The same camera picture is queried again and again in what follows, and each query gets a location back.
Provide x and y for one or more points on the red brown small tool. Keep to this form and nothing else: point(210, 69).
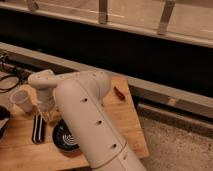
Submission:
point(119, 94)

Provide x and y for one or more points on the metal bracket middle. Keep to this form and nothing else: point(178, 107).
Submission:
point(102, 14)

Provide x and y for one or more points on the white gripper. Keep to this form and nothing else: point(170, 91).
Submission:
point(45, 103)

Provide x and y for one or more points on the metal bracket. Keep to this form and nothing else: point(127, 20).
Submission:
point(102, 14)
point(165, 17)

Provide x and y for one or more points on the white paper cup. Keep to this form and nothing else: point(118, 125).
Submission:
point(22, 99)

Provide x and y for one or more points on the metal bracket right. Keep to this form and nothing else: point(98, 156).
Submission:
point(165, 17)

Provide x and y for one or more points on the dark object at left edge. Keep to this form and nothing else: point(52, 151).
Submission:
point(4, 118)

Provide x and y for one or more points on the black round bowl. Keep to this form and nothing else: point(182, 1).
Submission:
point(62, 138)

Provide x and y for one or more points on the black white striped eraser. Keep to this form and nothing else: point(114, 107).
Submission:
point(38, 132)

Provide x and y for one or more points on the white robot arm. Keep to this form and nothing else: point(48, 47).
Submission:
point(78, 96)

